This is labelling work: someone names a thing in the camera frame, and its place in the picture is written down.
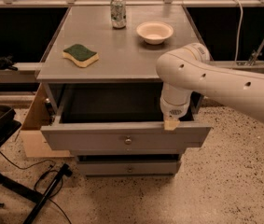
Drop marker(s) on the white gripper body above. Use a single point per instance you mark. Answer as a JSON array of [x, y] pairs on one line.
[[174, 110]]

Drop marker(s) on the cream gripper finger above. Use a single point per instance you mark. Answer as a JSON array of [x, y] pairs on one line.
[[170, 124]]

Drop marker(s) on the grey top drawer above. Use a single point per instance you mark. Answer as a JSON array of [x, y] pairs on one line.
[[118, 120]]

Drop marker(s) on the grey drawer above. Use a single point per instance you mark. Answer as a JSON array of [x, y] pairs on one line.
[[118, 120], [129, 168]]

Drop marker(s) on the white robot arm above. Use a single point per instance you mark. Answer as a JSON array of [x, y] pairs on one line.
[[186, 70]]

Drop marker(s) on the grey bottom drawer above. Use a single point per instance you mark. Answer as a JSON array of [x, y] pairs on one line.
[[129, 168]]

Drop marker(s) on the grey drawer cabinet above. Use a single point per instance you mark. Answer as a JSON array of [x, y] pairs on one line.
[[124, 58]]

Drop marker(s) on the white bowl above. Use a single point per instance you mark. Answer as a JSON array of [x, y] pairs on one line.
[[154, 32]]

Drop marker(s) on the green yellow sponge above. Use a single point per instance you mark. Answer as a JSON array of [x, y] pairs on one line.
[[80, 55]]

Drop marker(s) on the silver soda can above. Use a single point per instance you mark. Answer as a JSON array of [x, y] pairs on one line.
[[118, 13]]

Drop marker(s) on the black stand leg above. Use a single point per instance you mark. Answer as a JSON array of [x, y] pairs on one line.
[[65, 170]]

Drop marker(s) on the cardboard box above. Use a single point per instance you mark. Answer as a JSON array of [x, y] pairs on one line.
[[34, 142]]

